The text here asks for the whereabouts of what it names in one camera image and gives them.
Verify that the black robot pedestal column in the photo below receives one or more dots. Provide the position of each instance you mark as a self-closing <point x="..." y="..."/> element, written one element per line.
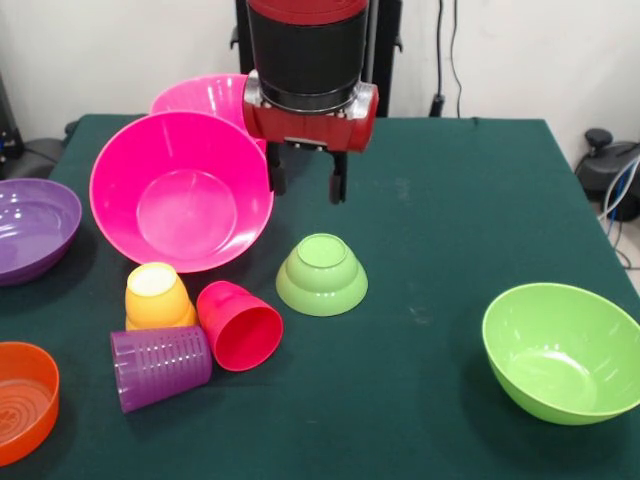
<point x="385" y="60"/>

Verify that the yellow plastic cup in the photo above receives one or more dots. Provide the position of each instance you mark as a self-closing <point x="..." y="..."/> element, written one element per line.
<point x="157" y="305"/>

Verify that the large lime green bowl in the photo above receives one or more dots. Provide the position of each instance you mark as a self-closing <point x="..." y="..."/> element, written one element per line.
<point x="560" y="350"/>

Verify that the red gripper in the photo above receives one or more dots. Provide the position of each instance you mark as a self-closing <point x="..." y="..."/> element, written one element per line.
<point x="310" y="130"/>

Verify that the pink red plastic cup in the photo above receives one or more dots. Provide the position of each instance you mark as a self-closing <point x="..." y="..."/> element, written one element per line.
<point x="245" y="335"/>

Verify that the purple plastic cup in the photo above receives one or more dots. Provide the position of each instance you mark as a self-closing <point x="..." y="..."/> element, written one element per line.
<point x="160" y="370"/>

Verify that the black equipment box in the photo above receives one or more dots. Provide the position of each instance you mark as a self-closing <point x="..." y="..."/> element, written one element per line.
<point x="7" y="125"/>

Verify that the red plastic bowl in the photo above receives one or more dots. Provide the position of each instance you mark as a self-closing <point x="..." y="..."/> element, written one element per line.
<point x="25" y="400"/>

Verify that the purple plastic bowl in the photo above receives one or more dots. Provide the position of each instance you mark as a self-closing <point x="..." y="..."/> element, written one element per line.
<point x="30" y="230"/>

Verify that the small lime green bowl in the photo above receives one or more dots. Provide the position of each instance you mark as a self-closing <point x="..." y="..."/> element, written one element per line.
<point x="320" y="285"/>

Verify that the grey pedestal foot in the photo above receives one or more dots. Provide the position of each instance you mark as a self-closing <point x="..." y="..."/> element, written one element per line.
<point x="30" y="155"/>
<point x="595" y="175"/>

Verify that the magenta plastic bowl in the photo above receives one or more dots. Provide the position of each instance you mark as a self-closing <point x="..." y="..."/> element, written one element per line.
<point x="180" y="210"/>
<point x="210" y="95"/>

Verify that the dark green tablecloth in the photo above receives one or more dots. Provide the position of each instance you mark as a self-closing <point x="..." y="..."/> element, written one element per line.
<point x="400" y="225"/>

